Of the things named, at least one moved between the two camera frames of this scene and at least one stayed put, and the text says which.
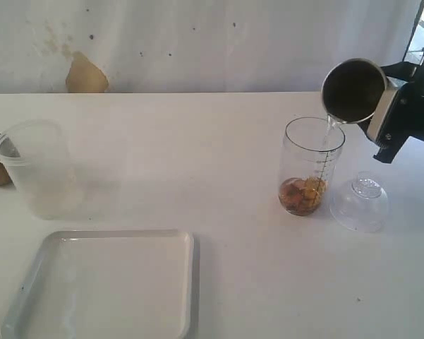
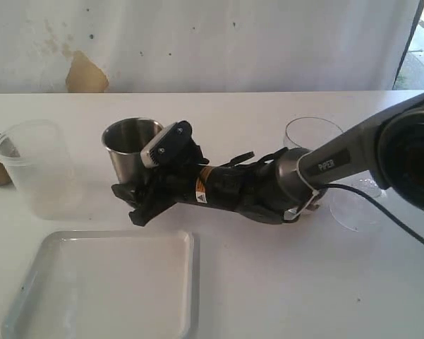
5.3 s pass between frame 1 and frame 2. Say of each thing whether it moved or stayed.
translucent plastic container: stayed
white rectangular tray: stayed
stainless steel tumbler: moved
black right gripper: moved
